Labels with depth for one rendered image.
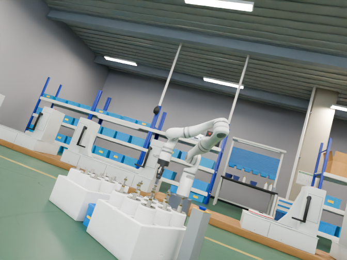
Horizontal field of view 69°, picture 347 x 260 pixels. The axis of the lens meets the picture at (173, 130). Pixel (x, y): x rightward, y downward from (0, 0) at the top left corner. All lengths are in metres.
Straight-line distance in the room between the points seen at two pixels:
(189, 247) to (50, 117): 3.59
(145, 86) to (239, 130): 4.41
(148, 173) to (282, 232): 1.78
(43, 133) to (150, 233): 3.47
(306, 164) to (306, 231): 4.39
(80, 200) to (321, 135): 7.04
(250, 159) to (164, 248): 6.11
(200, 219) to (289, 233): 2.18
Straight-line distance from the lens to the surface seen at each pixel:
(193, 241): 1.29
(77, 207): 1.66
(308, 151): 7.76
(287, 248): 3.30
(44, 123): 4.52
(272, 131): 9.99
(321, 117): 8.06
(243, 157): 7.30
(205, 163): 5.97
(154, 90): 10.92
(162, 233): 1.30
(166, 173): 6.11
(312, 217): 3.46
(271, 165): 7.34
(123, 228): 1.28
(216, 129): 1.48
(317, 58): 6.63
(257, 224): 3.30
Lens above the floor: 0.44
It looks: 9 degrees up
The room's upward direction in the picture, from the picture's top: 19 degrees clockwise
